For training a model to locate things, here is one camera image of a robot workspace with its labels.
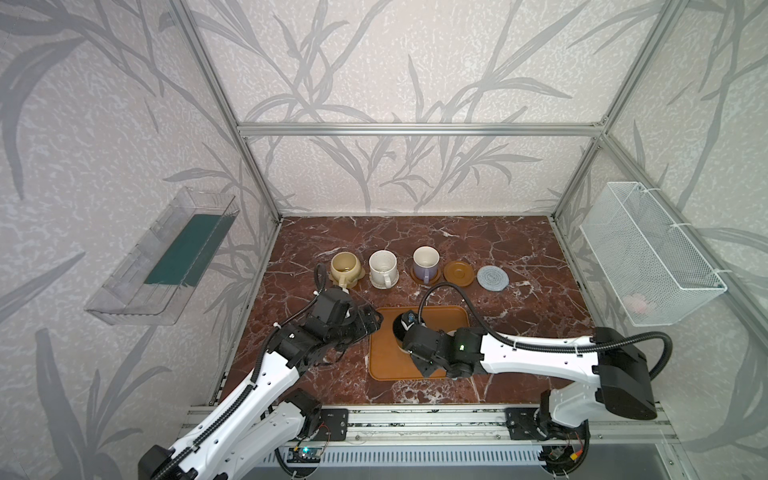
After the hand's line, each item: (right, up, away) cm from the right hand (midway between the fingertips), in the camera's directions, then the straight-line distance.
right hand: (418, 341), depth 79 cm
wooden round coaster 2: (+15, +16, +23) cm, 32 cm away
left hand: (-10, +8, -4) cm, 13 cm away
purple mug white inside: (+4, +19, +23) cm, 30 cm away
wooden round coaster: (+2, +14, +17) cm, 22 cm away
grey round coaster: (+27, +14, +23) cm, 38 cm away
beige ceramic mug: (-23, +18, +21) cm, 36 cm away
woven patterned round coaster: (-13, +12, +20) cm, 26 cm away
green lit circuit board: (-28, -25, -8) cm, 38 cm away
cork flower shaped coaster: (-22, +13, +17) cm, 30 cm away
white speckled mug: (-11, +18, +20) cm, 29 cm away
